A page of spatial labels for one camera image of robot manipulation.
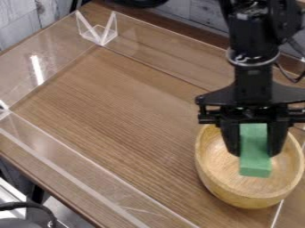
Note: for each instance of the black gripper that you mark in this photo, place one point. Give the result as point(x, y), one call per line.
point(254, 99)

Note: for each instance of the green rectangular block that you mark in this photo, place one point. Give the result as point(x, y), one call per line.
point(254, 160)

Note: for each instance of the brown wooden bowl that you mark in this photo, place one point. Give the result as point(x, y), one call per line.
point(238, 187)

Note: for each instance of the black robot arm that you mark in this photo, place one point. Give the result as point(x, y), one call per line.
point(261, 25)

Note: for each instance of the clear acrylic tray wall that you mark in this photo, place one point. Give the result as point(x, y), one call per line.
point(98, 124)

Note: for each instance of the clear acrylic corner bracket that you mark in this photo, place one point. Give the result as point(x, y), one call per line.
point(98, 34)

